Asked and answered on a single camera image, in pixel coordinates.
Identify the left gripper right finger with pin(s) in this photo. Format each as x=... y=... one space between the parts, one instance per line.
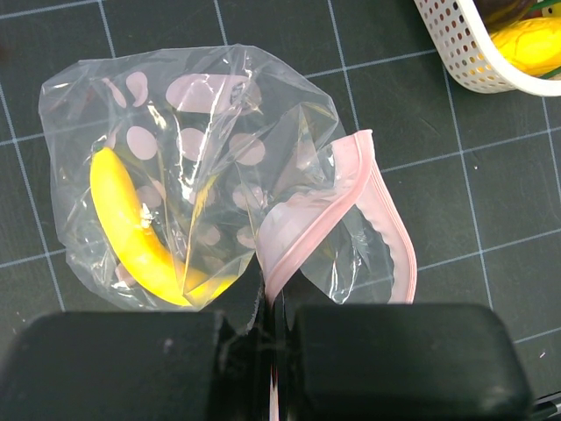
x=401 y=362

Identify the clear pink-dotted zip bag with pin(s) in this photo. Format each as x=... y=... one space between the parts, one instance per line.
x=244 y=169

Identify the yellow toy banana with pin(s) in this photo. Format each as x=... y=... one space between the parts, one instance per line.
x=136 y=244

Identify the yellow toy lemon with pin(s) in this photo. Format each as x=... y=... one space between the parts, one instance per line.
x=532 y=46

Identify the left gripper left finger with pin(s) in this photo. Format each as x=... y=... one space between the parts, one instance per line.
x=134 y=366

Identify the white perforated plastic basket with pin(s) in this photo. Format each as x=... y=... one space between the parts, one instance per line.
x=469 y=55

